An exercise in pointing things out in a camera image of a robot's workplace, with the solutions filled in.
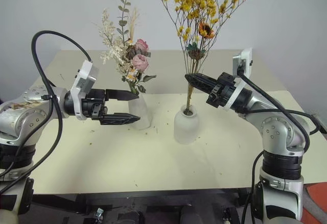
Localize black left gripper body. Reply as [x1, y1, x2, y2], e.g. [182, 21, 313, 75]
[81, 89, 108, 120]

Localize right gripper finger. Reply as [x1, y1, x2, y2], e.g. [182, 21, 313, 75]
[187, 80, 216, 95]
[184, 73, 219, 85]

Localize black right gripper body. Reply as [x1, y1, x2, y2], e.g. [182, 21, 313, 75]
[206, 72, 237, 109]

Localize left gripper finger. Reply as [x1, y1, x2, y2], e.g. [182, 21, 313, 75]
[100, 112, 142, 126]
[105, 89, 140, 101]

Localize pink rose dried bouquet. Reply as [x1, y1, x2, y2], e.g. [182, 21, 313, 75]
[98, 0, 157, 100]

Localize yellow dried flower bouquet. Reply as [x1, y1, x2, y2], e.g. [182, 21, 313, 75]
[149, 0, 255, 113]

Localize tall angular white vase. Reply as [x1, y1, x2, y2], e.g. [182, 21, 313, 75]
[128, 93, 154, 130]

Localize round white bottle vase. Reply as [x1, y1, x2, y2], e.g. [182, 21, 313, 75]
[173, 104, 200, 144]

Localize orange red cushion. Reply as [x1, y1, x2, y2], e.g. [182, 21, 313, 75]
[303, 182, 327, 224]

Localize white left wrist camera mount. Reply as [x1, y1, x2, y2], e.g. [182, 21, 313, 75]
[69, 60, 100, 121]

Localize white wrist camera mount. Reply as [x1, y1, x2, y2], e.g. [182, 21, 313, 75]
[224, 47, 253, 111]
[69, 60, 100, 121]

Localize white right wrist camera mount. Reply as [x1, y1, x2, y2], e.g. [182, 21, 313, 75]
[224, 47, 253, 111]

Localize black table frame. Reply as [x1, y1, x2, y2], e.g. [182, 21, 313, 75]
[32, 187, 256, 224]

